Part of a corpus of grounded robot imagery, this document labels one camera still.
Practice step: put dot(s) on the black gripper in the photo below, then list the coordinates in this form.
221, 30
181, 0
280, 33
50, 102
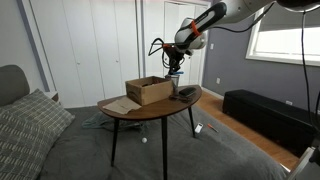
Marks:
175, 59

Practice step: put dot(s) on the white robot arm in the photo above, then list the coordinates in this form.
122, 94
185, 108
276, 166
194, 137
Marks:
190, 36

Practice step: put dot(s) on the dark wooden side table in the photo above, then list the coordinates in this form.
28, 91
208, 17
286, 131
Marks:
158, 110

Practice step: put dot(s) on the black storage bench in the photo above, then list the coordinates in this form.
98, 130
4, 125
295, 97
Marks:
286, 125

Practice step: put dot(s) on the small white ball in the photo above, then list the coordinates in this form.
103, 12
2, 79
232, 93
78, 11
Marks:
144, 140

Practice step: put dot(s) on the grey headboard cushion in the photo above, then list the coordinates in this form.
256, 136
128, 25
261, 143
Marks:
13, 84

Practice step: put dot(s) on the white remote on bed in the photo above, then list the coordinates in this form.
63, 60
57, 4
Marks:
198, 128

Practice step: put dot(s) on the blue marker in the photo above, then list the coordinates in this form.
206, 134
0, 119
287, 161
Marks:
178, 73

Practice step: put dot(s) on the teal cloth under table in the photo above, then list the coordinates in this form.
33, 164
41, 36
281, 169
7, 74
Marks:
102, 121

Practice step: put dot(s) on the brown paper sheet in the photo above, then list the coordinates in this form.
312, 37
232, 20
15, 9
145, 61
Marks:
122, 106

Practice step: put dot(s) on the window with white blind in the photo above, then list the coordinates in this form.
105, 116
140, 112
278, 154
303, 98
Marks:
286, 37

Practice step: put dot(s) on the brown cardboard box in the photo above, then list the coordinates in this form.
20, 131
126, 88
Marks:
149, 90

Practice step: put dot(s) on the grey patterned pillow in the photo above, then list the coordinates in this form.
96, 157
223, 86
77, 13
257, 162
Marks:
28, 129

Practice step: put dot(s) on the orange marker on bed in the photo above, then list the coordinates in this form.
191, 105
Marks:
210, 126

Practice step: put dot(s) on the black glasses case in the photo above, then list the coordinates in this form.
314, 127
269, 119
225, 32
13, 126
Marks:
186, 92

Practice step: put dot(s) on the mesh pen cup basket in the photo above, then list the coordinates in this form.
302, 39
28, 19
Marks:
175, 82

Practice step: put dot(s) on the grey bed blanket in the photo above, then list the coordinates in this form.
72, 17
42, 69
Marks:
85, 154

